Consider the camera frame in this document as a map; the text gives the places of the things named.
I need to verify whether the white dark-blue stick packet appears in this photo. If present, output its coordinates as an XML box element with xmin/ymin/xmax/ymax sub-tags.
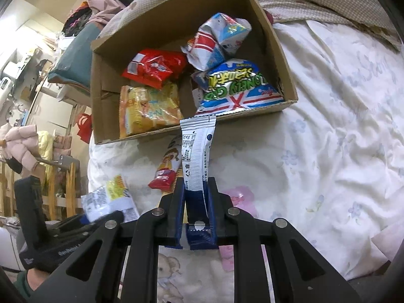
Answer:
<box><xmin>179</xmin><ymin>116</ymin><xmax>218</xmax><ymax>250</ymax></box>

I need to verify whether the beige bedside cabinet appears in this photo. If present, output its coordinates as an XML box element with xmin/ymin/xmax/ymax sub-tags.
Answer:
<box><xmin>28</xmin><ymin>85</ymin><xmax>83</xmax><ymax>130</ymax></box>

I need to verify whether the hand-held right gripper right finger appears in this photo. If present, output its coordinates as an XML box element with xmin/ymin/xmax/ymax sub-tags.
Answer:
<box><xmin>205</xmin><ymin>177</ymin><xmax>370</xmax><ymax>303</ymax></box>

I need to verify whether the white appliance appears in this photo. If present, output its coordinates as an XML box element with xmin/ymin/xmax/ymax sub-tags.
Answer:
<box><xmin>0</xmin><ymin>227</ymin><xmax>26</xmax><ymax>272</ymax></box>

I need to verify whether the person's left forearm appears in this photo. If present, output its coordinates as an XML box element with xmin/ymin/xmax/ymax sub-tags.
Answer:
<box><xmin>14</xmin><ymin>267</ymin><xmax>49</xmax><ymax>303</ymax></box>

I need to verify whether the pink down jacket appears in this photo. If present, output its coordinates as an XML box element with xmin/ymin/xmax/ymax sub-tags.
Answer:
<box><xmin>0</xmin><ymin>124</ymin><xmax>40</xmax><ymax>171</ymax></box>

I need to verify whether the beige checked duvet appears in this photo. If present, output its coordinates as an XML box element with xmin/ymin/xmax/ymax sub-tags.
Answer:
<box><xmin>126</xmin><ymin>0</ymin><xmax>404</xmax><ymax>51</ymax></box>

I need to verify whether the red shopping bag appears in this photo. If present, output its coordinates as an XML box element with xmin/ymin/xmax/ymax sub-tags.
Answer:
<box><xmin>77</xmin><ymin>112</ymin><xmax>94</xmax><ymax>144</ymax></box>

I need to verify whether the orange and white snack packet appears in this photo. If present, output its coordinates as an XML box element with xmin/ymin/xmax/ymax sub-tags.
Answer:
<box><xmin>81</xmin><ymin>174</ymin><xmax>140</xmax><ymax>223</ymax></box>

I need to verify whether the blue chip bag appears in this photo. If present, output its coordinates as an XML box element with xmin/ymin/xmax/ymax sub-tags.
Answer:
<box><xmin>191</xmin><ymin>58</ymin><xmax>285</xmax><ymax>117</ymax></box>

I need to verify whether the teal cushion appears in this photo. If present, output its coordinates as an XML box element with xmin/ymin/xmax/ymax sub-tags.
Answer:
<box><xmin>47</xmin><ymin>22</ymin><xmax>105</xmax><ymax>90</ymax></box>

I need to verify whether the pile of dark clothes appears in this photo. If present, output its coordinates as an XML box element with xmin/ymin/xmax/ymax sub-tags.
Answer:
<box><xmin>63</xmin><ymin>2</ymin><xmax>95</xmax><ymax>37</ymax></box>

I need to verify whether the white light-blue snack bag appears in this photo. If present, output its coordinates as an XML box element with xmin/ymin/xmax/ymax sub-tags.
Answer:
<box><xmin>181</xmin><ymin>13</ymin><xmax>252</xmax><ymax>70</ymax></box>

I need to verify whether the white floral bed sheet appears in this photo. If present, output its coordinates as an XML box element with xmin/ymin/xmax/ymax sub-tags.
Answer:
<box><xmin>88</xmin><ymin>19</ymin><xmax>404</xmax><ymax>303</ymax></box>

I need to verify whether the pale yellow cloth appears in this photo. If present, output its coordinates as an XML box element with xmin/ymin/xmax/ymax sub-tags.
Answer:
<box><xmin>37</xmin><ymin>131</ymin><xmax>54</xmax><ymax>161</ymax></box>

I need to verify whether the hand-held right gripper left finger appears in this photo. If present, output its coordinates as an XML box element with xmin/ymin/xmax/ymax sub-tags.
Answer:
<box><xmin>30</xmin><ymin>178</ymin><xmax>187</xmax><ymax>303</ymax></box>

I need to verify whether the red and yellow snack packet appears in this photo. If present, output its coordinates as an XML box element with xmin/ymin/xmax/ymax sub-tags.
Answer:
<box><xmin>148</xmin><ymin>136</ymin><xmax>184</xmax><ymax>193</ymax></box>

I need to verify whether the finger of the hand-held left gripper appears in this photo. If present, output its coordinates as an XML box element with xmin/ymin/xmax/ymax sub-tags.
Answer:
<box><xmin>47</xmin><ymin>210</ymin><xmax>125</xmax><ymax>238</ymax></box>

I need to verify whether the pink translucent snack packet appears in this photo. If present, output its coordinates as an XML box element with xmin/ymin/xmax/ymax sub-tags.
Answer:
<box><xmin>221</xmin><ymin>186</ymin><xmax>256</xmax><ymax>218</ymax></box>

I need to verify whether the wooden rack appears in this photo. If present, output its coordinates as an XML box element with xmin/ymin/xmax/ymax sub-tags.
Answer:
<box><xmin>0</xmin><ymin>155</ymin><xmax>81</xmax><ymax>221</ymax></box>

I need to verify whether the brown cardboard box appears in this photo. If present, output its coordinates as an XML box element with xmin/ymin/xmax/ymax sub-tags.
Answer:
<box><xmin>90</xmin><ymin>0</ymin><xmax>299</xmax><ymax>146</ymax></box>

